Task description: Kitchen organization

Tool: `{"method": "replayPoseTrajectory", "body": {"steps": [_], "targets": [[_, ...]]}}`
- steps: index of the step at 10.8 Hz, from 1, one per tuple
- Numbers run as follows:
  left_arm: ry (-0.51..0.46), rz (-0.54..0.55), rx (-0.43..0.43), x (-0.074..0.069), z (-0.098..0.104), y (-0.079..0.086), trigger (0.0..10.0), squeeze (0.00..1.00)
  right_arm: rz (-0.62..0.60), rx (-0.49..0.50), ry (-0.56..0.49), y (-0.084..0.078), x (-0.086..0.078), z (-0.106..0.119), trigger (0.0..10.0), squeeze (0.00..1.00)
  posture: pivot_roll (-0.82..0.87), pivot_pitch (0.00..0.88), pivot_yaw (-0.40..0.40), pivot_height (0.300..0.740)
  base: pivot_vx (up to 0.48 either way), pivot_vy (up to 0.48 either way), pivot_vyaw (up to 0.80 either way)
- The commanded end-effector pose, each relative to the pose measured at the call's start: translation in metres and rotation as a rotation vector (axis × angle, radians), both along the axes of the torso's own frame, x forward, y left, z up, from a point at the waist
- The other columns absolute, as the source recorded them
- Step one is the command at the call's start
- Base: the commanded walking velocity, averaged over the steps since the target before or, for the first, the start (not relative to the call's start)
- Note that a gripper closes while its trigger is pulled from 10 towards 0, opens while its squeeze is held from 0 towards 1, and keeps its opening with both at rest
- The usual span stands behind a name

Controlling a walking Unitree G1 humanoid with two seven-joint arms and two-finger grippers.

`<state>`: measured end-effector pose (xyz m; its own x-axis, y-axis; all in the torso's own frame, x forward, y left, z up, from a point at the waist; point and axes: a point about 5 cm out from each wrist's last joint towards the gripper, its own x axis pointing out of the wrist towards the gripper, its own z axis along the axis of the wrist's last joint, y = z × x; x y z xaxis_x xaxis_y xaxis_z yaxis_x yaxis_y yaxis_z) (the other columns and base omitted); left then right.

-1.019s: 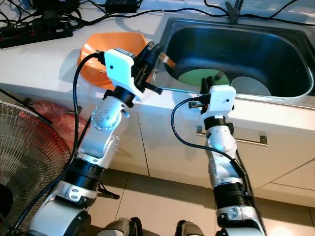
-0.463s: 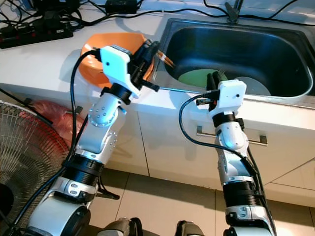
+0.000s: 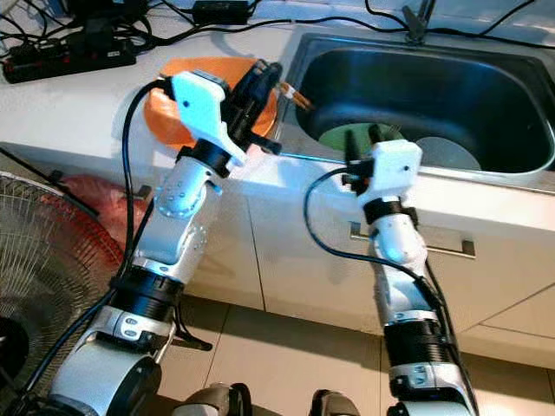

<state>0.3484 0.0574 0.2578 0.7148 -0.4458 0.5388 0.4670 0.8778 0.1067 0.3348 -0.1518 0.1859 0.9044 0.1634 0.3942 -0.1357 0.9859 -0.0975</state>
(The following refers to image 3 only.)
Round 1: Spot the stainless steel sink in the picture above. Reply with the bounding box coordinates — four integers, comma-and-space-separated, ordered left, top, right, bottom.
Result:
277, 33, 555, 196

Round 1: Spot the black charger block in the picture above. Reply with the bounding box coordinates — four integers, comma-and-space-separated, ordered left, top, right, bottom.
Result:
65, 0, 140, 44

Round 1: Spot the dark cabinet handle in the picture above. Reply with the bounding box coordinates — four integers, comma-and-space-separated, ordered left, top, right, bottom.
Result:
50, 169, 105, 197

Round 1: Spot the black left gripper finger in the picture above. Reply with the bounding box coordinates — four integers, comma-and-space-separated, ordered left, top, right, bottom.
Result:
246, 59, 270, 109
264, 62, 285, 114

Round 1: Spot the dark metal faucet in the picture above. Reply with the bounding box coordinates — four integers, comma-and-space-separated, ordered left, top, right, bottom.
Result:
402, 0, 439, 44

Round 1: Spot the black metal floor stand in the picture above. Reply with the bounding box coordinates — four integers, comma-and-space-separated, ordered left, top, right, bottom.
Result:
172, 299, 214, 352

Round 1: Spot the white kitchen base cabinet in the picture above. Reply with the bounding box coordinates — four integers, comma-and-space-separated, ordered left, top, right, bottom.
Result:
0, 152, 555, 369

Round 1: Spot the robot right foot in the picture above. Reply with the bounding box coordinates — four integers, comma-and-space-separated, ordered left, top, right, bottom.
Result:
310, 390, 365, 416

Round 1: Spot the green plate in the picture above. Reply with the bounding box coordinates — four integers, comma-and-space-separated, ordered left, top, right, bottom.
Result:
319, 121, 400, 153

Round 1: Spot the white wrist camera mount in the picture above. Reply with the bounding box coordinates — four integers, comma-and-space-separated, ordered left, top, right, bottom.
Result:
357, 139, 424, 205
172, 69, 248, 166

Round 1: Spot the white plate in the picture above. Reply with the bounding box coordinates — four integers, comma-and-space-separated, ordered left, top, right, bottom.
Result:
412, 136, 484, 172

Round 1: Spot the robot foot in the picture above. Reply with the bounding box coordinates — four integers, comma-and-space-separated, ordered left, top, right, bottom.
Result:
182, 383, 257, 416
310, 390, 365, 416

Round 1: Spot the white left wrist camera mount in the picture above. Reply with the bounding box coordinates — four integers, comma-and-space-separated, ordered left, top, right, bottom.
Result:
172, 69, 248, 166

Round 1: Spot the wire cage floor fan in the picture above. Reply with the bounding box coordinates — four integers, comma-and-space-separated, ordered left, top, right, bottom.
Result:
0, 173, 122, 408

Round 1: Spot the black power strip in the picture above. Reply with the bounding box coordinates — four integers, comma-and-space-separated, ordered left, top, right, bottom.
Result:
4, 39, 138, 85

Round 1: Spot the thin black counter cable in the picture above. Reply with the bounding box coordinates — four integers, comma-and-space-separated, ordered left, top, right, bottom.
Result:
247, 13, 555, 44

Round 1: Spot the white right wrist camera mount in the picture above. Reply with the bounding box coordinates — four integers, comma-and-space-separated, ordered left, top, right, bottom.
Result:
357, 139, 424, 205

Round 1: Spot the fork with patterned handle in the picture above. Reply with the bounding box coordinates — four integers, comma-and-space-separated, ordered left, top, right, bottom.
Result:
279, 82, 310, 109

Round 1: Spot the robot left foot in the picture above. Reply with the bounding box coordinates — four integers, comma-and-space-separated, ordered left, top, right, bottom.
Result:
182, 383, 257, 416

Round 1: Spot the red plastic bag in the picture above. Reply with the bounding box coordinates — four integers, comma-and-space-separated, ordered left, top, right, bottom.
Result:
65, 173, 166, 254

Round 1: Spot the black power adapter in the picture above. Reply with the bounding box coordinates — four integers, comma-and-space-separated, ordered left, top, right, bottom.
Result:
193, 0, 251, 25

